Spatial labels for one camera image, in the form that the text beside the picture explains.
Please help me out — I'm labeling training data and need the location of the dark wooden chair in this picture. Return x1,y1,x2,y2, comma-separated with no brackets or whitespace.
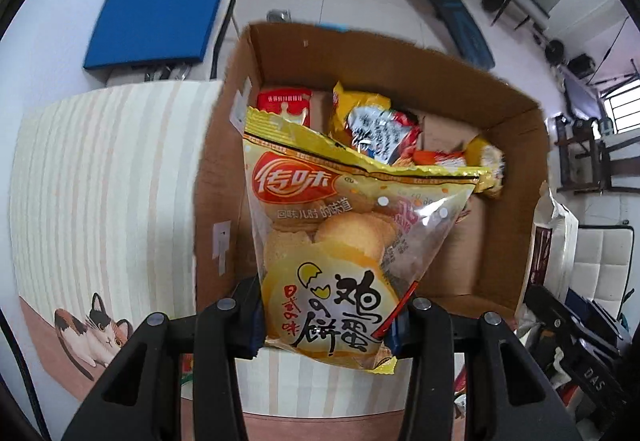
552,113,640,194

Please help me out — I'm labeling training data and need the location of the black tripod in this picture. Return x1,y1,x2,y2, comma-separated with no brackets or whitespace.
590,16,640,86

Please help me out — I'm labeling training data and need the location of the yellow egg cookie packet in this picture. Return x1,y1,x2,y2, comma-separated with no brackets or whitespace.
243,107,493,374

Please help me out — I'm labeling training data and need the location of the white grey snack packet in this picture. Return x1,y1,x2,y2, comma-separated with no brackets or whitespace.
520,181,581,317

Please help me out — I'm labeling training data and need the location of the black speaker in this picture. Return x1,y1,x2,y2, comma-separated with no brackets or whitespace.
570,53,596,76

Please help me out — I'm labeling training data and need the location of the dark sit-up bench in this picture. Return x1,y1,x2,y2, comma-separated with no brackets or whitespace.
395,0,493,69

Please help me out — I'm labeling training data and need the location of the instant noodle packet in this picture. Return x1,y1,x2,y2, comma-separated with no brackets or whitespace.
330,81,421,166

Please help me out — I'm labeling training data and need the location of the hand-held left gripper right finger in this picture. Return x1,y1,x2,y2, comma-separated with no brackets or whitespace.
387,283,583,441

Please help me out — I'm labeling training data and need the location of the cardboard box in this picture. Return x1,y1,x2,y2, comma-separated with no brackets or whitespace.
195,21,551,322

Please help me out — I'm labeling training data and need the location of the tall red snack packet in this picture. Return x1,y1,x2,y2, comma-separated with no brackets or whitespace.
256,88,313,126

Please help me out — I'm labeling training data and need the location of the striped cat print tablecloth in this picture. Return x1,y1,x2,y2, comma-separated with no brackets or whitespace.
10,81,501,441

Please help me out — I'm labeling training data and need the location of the orange snack packet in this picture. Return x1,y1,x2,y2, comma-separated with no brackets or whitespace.
412,150,468,168

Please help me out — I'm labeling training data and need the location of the small yellow brown packet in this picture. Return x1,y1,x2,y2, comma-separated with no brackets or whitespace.
465,136,506,199

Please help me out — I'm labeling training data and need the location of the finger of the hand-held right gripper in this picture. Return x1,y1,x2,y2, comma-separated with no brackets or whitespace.
567,290,632,344
522,285,581,337

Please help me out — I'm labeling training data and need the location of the blue seat cushion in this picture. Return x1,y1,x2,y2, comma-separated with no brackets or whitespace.
82,0,228,72

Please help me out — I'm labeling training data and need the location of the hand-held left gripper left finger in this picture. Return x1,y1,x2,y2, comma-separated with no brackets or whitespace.
60,275,266,441

